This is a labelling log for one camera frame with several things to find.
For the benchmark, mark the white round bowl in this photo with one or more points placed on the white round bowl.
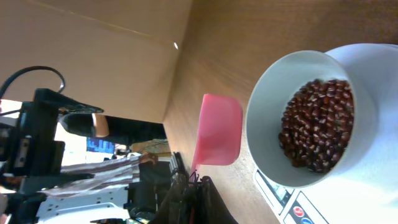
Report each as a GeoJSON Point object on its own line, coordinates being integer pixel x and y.
{"type": "Point", "coordinates": [269, 98]}

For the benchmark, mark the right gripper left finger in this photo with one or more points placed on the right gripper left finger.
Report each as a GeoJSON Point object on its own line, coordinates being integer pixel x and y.
{"type": "Point", "coordinates": [177, 206]}

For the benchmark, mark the brown cardboard box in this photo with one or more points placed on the brown cardboard box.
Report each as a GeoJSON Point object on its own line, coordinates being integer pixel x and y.
{"type": "Point", "coordinates": [116, 55]}

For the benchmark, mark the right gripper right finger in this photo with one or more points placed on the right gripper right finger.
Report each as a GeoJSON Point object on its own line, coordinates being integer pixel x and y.
{"type": "Point", "coordinates": [211, 208]}

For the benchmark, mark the red beans in bowl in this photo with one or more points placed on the red beans in bowl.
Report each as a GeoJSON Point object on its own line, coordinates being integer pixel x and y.
{"type": "Point", "coordinates": [317, 124]}

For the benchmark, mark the pink plastic measuring scoop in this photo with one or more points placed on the pink plastic measuring scoop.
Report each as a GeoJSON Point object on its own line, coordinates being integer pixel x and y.
{"type": "Point", "coordinates": [219, 132]}

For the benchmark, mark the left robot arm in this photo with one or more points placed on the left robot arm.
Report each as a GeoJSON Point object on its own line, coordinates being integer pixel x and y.
{"type": "Point", "coordinates": [29, 150]}

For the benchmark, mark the white digital kitchen scale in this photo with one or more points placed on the white digital kitchen scale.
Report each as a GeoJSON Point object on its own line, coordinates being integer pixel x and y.
{"type": "Point", "coordinates": [367, 194]}

